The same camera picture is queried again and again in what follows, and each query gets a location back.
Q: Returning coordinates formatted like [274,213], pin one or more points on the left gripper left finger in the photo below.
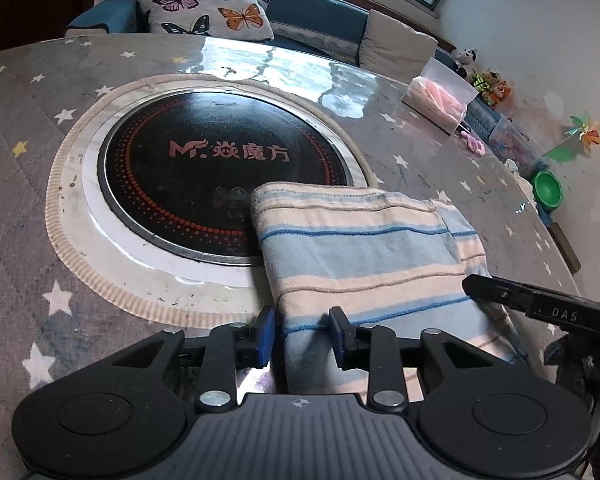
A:
[265,327]

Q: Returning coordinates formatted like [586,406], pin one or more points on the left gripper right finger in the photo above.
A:
[344,339]

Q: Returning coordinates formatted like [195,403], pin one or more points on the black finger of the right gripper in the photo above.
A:
[540,302]

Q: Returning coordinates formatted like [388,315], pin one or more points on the striped blue pink shirt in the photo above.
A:
[384,259]

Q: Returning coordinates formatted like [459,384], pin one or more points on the green plastic bowl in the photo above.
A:
[547,190]

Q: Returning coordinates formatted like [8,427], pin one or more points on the colourful pinwheel toy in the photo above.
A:
[579,139]

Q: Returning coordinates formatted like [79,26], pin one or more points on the round black induction cooktop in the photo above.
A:
[148,198]

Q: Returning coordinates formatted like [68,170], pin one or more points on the orange plush toys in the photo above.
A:
[492,87]

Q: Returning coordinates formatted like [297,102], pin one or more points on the grey star table cover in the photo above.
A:
[52,324]

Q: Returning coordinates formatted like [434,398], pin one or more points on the panda plush toy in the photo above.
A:
[464,63]

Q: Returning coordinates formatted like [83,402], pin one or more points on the beige cushion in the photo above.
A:
[392,49]

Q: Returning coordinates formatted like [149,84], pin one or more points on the blue sofa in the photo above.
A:
[332,28]

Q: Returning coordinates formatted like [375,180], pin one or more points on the butterfly print cushion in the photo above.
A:
[244,20]

